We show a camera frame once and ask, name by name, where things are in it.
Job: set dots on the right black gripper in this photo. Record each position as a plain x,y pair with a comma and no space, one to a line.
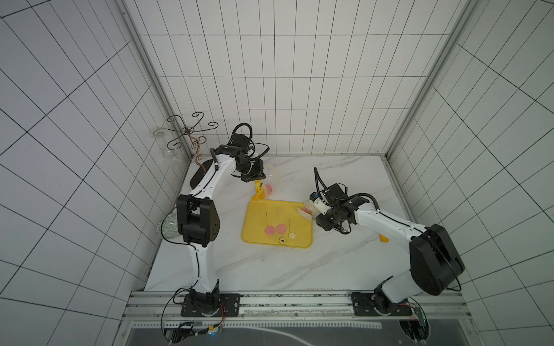
324,220

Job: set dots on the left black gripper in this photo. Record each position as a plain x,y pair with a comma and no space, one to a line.
258,174

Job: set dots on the clear yellow resealable bag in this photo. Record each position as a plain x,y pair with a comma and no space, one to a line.
271,178

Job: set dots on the white metal tongs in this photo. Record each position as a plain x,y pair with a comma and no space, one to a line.
309,209

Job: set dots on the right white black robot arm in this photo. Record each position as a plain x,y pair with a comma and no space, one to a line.
435,264

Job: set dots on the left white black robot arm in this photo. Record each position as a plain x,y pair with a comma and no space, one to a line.
198,221

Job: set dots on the small yellow block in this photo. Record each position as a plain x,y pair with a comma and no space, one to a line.
383,238

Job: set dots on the yellow plastic tray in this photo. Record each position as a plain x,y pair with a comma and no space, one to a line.
263,213

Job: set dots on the metal cup hanger stand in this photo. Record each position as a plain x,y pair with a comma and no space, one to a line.
196,137

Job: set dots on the clear glass cup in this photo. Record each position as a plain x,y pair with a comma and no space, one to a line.
166,142

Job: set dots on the green patterned glass bowl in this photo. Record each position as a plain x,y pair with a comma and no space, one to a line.
167,227

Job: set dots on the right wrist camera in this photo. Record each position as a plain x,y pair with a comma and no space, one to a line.
337,191

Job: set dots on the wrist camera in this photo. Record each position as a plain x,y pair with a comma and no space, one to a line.
337,191
240,141

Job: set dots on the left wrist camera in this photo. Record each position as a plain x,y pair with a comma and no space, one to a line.
240,141

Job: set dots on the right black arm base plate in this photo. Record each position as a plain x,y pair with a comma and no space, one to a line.
376,304

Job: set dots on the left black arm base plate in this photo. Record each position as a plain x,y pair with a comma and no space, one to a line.
208,305

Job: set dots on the aluminium mounting rail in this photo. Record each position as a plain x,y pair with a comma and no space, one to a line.
166,306

